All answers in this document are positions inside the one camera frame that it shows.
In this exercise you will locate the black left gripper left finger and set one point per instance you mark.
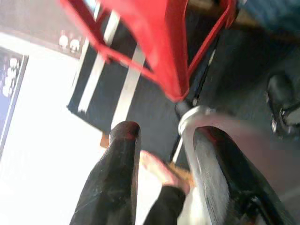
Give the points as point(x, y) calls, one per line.
point(112, 178)

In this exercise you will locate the blue framed panel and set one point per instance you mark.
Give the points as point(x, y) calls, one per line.
point(9, 93)

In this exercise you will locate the black white striped rug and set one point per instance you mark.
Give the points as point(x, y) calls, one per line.
point(105, 93)

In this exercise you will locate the silver curved metal tube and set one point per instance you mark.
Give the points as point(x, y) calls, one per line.
point(211, 117)

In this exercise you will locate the black bulky object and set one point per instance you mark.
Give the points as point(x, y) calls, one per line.
point(283, 100)

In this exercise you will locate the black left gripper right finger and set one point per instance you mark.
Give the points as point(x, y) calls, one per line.
point(234, 178)

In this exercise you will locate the person's bare hand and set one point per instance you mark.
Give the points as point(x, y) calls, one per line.
point(157, 167)

